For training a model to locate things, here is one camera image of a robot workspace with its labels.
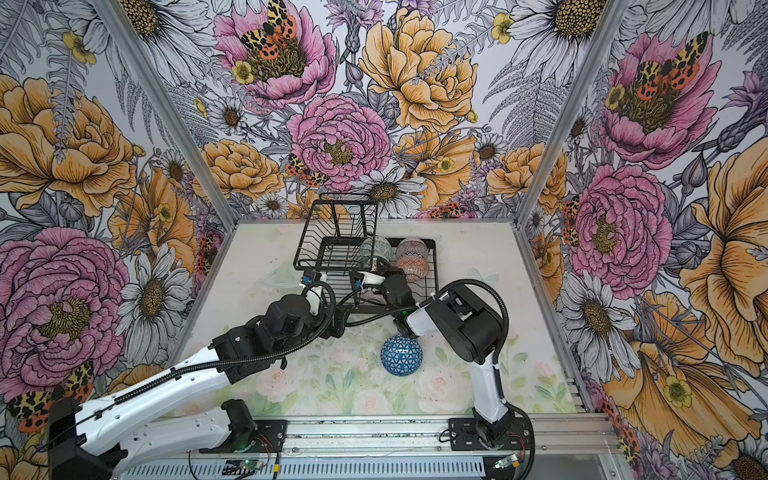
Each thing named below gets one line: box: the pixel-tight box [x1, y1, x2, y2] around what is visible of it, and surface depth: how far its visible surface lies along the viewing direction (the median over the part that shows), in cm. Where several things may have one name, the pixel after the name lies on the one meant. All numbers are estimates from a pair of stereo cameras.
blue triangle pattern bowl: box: [380, 335, 423, 377], surface depth 87 cm
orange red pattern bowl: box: [397, 256, 430, 282], surface depth 105 cm
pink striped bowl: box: [396, 237, 429, 258], surface depth 108 cm
